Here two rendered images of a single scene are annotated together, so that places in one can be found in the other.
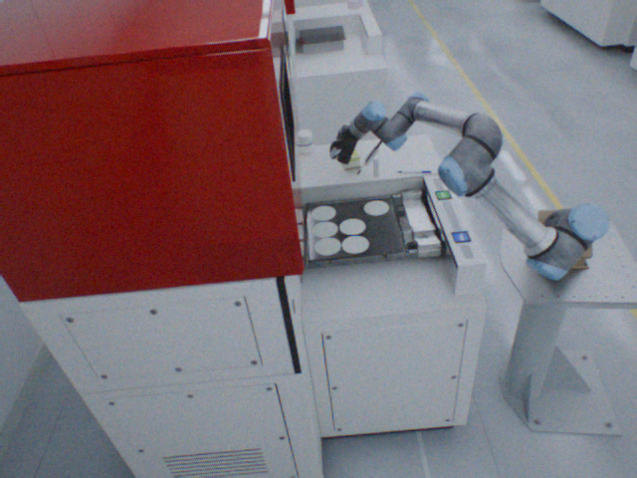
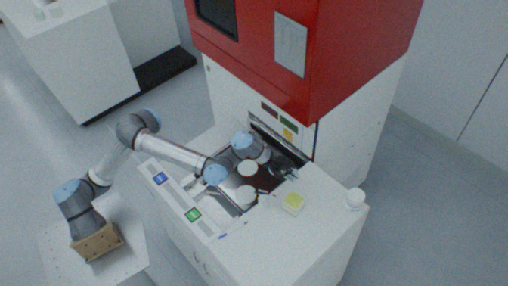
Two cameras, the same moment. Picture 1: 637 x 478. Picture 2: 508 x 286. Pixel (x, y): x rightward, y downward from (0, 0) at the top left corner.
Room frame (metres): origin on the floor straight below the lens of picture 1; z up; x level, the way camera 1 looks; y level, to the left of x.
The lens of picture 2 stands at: (2.35, -0.80, 2.36)
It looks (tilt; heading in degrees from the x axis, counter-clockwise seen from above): 50 degrees down; 139
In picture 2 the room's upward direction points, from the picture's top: 4 degrees counter-clockwise
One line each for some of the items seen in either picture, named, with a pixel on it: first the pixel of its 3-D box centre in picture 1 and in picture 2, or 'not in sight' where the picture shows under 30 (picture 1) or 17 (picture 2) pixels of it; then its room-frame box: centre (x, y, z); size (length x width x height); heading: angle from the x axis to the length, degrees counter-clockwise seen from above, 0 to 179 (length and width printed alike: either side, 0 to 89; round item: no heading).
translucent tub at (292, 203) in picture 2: (350, 159); (293, 203); (1.86, -0.18, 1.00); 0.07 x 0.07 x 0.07; 7
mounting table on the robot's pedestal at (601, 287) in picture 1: (560, 270); (100, 251); (1.31, -0.88, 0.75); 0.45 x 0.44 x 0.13; 79
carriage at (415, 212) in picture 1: (419, 224); (208, 206); (1.54, -0.40, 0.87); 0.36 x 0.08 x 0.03; 178
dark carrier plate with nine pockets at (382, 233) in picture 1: (352, 227); (247, 167); (1.53, -0.14, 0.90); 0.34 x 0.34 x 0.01; 88
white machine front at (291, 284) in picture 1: (291, 239); (254, 107); (1.34, 0.09, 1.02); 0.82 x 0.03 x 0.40; 178
